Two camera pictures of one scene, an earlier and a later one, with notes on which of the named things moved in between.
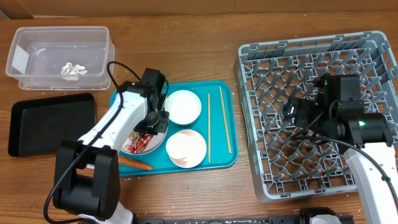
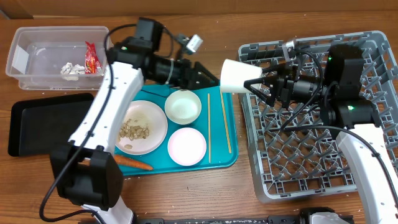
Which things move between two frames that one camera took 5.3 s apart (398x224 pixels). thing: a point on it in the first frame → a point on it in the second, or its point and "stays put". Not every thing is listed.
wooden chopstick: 209,127 stays put
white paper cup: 179,145 → 234,74
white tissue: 71,73 stays put
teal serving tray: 203,133 stays put
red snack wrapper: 138,144 → 92,61
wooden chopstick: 225,118 stays put
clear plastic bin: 68,58 stays put
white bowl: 184,107 stays put
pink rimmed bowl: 186,149 stays put
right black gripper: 304,109 → 283,88
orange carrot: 123,160 stays put
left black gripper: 160,127 → 186,76
